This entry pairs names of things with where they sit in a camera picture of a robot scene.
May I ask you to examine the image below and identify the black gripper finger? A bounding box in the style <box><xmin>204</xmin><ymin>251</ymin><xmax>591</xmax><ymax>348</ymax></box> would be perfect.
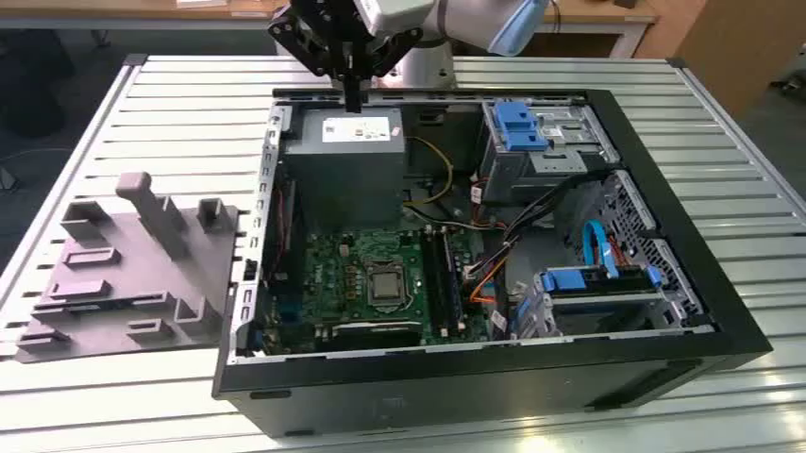
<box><xmin>352</xmin><ymin>26</ymin><xmax>424</xmax><ymax>114</ymax></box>
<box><xmin>267</xmin><ymin>9</ymin><xmax>355</xmax><ymax>114</ymax></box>

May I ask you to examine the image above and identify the black RAM slot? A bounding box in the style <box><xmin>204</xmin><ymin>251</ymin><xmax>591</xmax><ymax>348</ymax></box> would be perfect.
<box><xmin>419</xmin><ymin>226</ymin><xmax>444</xmax><ymax>334</ymax></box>

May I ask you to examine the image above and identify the wooden desk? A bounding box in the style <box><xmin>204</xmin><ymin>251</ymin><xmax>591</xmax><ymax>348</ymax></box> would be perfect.
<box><xmin>0</xmin><ymin>0</ymin><xmax>660</xmax><ymax>59</ymax></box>

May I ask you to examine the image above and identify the blue plastic disk carrier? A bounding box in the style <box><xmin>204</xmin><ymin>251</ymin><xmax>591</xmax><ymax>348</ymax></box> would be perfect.
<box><xmin>495</xmin><ymin>101</ymin><xmax>548</xmax><ymax>153</ymax></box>

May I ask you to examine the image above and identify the grey power supply unit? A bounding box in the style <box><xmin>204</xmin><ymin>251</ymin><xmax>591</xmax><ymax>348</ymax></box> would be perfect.
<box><xmin>280</xmin><ymin>107</ymin><xmax>405</xmax><ymax>228</ymax></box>

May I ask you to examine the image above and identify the silver metal drive cage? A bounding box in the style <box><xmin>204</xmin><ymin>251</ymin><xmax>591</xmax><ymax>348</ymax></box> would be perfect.
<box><xmin>481</xmin><ymin>101</ymin><xmax>618</xmax><ymax>204</ymax></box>

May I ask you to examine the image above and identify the metal CPU socket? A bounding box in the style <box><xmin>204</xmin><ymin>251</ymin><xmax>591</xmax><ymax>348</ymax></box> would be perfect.
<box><xmin>363</xmin><ymin>259</ymin><xmax>409</xmax><ymax>316</ymax></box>

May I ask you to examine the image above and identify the silver CPU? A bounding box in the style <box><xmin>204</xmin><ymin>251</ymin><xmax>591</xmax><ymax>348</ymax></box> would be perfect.
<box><xmin>369</xmin><ymin>272</ymin><xmax>404</xmax><ymax>303</ymax></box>

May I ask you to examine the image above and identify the green motherboard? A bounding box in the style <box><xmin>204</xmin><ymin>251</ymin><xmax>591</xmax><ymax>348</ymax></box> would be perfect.
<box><xmin>263</xmin><ymin>226</ymin><xmax>489</xmax><ymax>353</ymax></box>

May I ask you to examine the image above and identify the wooden cabinet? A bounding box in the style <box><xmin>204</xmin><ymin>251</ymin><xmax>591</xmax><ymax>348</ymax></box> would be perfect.
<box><xmin>670</xmin><ymin>0</ymin><xmax>806</xmax><ymax>122</ymax></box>

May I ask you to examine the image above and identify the hard disk in blue carrier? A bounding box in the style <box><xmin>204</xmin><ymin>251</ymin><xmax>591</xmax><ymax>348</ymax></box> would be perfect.
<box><xmin>541</xmin><ymin>266</ymin><xmax>662</xmax><ymax>297</ymax></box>

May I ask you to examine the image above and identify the grey plastic parts rack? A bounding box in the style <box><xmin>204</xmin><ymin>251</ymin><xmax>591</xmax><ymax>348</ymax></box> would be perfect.
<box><xmin>10</xmin><ymin>172</ymin><xmax>245</xmax><ymax>364</ymax></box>

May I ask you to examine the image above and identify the black graphics card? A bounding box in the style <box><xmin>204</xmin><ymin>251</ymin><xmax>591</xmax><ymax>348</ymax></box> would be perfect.
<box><xmin>313</xmin><ymin>319</ymin><xmax>423</xmax><ymax>351</ymax></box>

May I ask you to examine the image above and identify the silver metal disk bay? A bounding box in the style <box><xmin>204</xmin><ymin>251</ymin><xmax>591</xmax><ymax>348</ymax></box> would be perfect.
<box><xmin>533</xmin><ymin>271</ymin><xmax>676</xmax><ymax>339</ymax></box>

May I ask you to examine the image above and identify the black open PC case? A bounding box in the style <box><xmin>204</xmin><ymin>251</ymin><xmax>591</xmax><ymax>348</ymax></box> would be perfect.
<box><xmin>211</xmin><ymin>87</ymin><xmax>774</xmax><ymax>440</ymax></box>

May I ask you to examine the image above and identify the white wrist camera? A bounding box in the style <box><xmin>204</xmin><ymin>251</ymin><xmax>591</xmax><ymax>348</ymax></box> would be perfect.
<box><xmin>355</xmin><ymin>0</ymin><xmax>436</xmax><ymax>38</ymax></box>

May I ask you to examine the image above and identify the yellow wire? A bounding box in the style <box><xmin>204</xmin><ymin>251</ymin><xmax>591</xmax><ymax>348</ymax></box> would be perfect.
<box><xmin>405</xmin><ymin>136</ymin><xmax>456</xmax><ymax>207</ymax></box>

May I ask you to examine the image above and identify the black wire bundle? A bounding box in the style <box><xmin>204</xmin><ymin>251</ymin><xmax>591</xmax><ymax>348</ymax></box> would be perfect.
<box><xmin>503</xmin><ymin>172</ymin><xmax>615</xmax><ymax>246</ymax></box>

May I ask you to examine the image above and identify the blue flat data wire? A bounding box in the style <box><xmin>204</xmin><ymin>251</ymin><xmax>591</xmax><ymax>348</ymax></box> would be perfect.
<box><xmin>581</xmin><ymin>219</ymin><xmax>623</xmax><ymax>277</ymax></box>

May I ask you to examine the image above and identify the orange wire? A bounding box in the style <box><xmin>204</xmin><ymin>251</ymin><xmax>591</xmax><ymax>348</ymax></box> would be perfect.
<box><xmin>468</xmin><ymin>263</ymin><xmax>505</xmax><ymax>308</ymax></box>

